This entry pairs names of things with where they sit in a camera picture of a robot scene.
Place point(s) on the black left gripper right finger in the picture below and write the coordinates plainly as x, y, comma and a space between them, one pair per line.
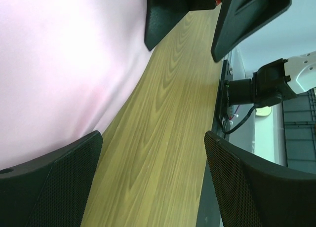
254, 192

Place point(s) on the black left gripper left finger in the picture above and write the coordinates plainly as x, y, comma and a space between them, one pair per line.
51, 190

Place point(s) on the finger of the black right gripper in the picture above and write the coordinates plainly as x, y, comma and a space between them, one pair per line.
161, 17
238, 19

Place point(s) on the pink t-shirt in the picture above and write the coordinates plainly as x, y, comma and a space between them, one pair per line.
66, 69

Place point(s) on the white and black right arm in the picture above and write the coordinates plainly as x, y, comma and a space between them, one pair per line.
280, 80

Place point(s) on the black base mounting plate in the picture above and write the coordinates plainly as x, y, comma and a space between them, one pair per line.
221, 105

